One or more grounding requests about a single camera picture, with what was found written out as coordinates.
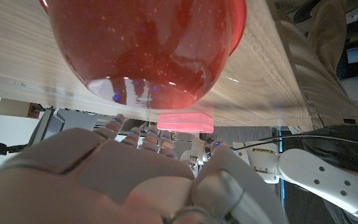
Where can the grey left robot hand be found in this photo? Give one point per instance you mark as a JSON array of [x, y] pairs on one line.
[[194, 155]]

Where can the person in beige clothes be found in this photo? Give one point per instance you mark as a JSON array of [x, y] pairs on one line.
[[322, 77]]

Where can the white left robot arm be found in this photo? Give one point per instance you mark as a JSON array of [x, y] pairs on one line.
[[322, 177]]

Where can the red bowl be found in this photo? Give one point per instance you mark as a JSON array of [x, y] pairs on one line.
[[141, 46]]

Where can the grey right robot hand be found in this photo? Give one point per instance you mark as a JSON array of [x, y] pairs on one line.
[[104, 180]]

